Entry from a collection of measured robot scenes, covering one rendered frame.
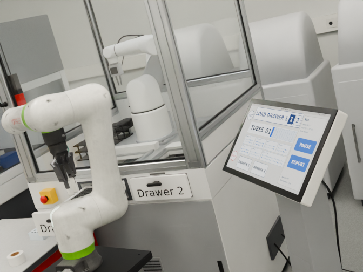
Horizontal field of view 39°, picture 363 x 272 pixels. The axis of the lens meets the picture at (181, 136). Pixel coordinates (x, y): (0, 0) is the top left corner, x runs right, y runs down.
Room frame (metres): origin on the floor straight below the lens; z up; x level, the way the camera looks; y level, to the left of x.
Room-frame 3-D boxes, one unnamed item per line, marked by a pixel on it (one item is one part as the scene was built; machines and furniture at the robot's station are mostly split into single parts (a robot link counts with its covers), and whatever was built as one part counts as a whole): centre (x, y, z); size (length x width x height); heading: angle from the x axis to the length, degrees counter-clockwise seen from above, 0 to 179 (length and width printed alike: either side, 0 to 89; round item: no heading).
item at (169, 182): (2.18, 0.15, 0.87); 0.29 x 0.02 x 0.11; 61
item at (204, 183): (2.73, 0.16, 0.87); 1.02 x 0.95 x 0.14; 61
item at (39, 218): (2.05, 0.58, 0.87); 0.29 x 0.02 x 0.11; 61
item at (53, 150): (2.12, 0.52, 1.15); 0.08 x 0.07 x 0.09; 151
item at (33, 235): (2.27, 0.73, 0.78); 0.12 x 0.08 x 0.04; 149
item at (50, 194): (2.47, 0.72, 0.88); 0.07 x 0.05 x 0.07; 61
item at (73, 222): (1.75, 0.45, 0.96); 0.16 x 0.13 x 0.19; 121
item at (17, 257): (2.03, 0.80, 0.78); 0.07 x 0.07 x 0.04
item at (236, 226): (2.73, 0.15, 0.40); 1.03 x 0.95 x 0.80; 61
